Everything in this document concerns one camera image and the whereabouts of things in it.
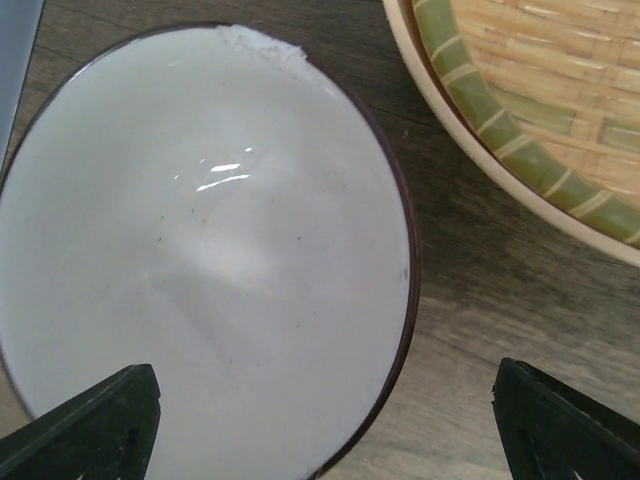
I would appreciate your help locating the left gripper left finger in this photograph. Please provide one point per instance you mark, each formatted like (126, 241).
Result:
(106, 432)

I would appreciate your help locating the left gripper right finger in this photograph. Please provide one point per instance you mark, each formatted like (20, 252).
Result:
(549, 430)

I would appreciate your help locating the teal and white bowl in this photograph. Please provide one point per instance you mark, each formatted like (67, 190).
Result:
(206, 199)

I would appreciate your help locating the yellow woven bamboo plate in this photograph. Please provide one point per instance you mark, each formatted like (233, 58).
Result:
(544, 97)

